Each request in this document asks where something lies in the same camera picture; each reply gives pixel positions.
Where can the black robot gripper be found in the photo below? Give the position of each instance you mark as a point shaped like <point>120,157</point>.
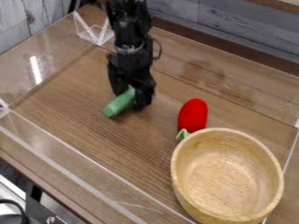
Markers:
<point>128,68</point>

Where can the green rectangular block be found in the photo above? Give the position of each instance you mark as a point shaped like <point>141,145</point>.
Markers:
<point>119,103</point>

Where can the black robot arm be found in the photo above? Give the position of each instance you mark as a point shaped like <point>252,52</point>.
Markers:
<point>131,23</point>

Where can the light brown wooden bowl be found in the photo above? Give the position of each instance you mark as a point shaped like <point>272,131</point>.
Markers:
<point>227,178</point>

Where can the red plush strawberry toy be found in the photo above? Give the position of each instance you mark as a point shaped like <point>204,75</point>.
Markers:
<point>192,115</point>

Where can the clear acrylic corner bracket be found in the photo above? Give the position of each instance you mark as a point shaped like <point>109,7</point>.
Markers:
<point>95,34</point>

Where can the clear acrylic tray wall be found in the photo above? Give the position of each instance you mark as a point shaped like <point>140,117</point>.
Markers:
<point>105,166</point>

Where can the black metal table frame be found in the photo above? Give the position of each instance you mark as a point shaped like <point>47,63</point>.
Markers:
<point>41,208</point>

